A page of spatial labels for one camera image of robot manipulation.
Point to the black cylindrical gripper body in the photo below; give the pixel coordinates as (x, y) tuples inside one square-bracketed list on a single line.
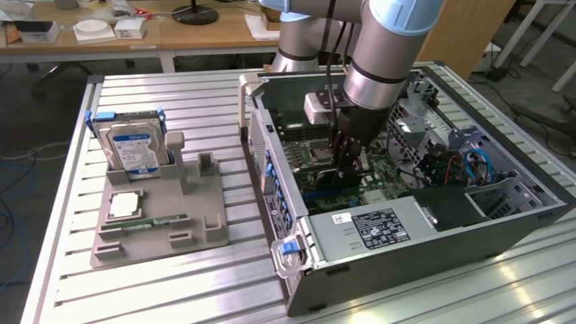
[(364, 125)]

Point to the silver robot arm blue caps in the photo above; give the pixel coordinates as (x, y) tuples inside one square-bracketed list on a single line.
[(382, 50)]

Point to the CPU socket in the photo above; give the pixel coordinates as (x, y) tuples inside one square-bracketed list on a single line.
[(318, 152)]

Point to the RAM stick with labels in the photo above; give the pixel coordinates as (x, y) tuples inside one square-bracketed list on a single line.
[(310, 171)]

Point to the green motherboard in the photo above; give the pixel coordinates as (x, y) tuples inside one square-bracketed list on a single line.
[(382, 179)]

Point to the metal drive cage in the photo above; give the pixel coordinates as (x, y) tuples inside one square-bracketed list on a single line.
[(409, 130)]

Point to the silver chipset heatsink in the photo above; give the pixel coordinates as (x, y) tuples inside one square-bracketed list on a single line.
[(374, 197)]

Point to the gray power supply unit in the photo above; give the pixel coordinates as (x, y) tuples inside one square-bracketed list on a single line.
[(382, 229)]

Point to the blue case latch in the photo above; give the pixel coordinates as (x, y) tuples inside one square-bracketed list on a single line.
[(288, 248)]

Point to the black floor box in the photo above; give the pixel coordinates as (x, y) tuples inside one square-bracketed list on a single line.
[(494, 74)]

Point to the metal disk bay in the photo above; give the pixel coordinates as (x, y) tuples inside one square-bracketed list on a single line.
[(494, 192)]

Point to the black open PC case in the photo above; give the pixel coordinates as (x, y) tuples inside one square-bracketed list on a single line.
[(404, 270)]

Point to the wooden cabinet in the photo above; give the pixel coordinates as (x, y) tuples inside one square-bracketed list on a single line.
[(468, 33)]

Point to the stack of white papers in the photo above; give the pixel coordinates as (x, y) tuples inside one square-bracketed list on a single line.
[(260, 28)]

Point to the wooden desk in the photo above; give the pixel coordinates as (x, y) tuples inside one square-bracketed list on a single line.
[(202, 37)]

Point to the hard disk with blue caddy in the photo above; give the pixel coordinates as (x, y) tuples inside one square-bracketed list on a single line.
[(132, 148)]

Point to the green RAM stick bare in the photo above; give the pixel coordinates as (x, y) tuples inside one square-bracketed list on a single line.
[(150, 222)]

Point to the gray parts rack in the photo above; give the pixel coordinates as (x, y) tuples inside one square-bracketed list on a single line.
[(161, 243)]

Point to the black round lamp base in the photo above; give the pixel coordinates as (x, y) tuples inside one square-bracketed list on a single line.
[(194, 16)]

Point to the silver CPU chip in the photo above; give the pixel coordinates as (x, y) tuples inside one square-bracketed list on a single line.
[(122, 206)]

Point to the white labelled carton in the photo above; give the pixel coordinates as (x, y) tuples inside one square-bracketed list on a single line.
[(129, 29)]

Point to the white round part on box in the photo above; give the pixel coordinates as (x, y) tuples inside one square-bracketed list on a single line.
[(94, 32)]

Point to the white box with black top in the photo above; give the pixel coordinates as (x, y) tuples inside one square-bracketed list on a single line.
[(40, 33)]

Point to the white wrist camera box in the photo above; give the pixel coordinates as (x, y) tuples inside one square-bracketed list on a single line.
[(317, 109)]

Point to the white table frame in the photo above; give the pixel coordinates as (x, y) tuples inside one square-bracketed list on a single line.
[(564, 77)]

